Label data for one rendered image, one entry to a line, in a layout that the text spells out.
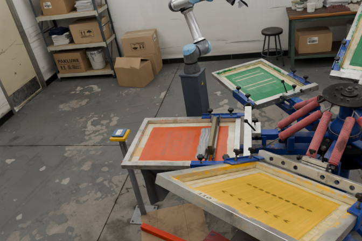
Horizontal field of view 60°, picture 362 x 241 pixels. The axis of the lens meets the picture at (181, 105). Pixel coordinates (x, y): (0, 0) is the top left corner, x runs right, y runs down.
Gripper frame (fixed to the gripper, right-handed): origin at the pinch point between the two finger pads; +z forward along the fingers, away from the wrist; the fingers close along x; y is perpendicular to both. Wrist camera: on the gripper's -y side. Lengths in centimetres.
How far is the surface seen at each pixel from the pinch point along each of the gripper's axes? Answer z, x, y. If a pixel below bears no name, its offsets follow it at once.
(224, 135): 50, 0, 81
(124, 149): -3, 1, 148
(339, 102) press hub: 88, 23, 14
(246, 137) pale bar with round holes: 63, 14, 68
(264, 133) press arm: 69, 9, 59
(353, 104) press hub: 94, 24, 10
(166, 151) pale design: 29, 20, 113
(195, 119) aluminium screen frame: 24, -11, 91
